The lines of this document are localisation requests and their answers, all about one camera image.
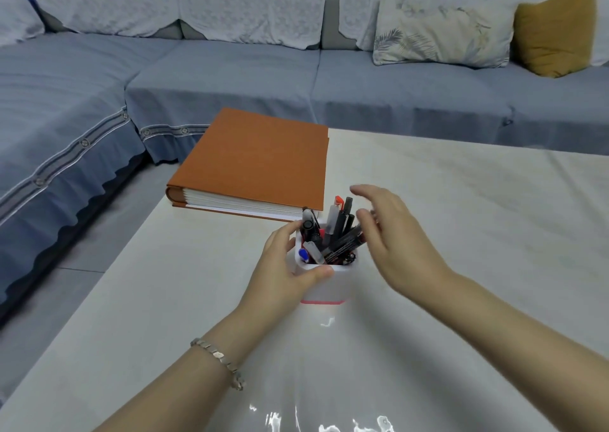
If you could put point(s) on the white table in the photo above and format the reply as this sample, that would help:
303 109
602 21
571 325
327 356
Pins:
476 208

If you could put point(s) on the silver grey barrel pen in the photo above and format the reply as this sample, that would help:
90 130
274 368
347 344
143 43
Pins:
314 248

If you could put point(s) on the orange cover binder album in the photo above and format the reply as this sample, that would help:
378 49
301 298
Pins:
257 160

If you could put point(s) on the mustard yellow cushion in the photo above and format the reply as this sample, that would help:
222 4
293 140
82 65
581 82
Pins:
556 32

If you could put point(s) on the pale blue cushion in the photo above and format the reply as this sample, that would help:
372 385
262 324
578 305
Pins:
16 15

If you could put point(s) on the red white pen holder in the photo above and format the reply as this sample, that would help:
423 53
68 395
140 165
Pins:
328 284

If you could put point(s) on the person's right hand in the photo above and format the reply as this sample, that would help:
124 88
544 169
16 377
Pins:
404 251

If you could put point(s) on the person's right forearm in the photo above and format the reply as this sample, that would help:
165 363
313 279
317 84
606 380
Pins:
523 351

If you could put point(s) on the red black marker pen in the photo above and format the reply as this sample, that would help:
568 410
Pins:
338 202

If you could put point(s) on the blue grey sofa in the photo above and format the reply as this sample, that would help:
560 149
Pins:
238 75

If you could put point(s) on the person's left hand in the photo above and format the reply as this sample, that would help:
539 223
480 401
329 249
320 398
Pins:
276 289

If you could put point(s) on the leaf print cushion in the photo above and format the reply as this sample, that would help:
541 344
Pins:
442 34

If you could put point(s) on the black whiteboard marker pen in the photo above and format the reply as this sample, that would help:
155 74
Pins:
349 242

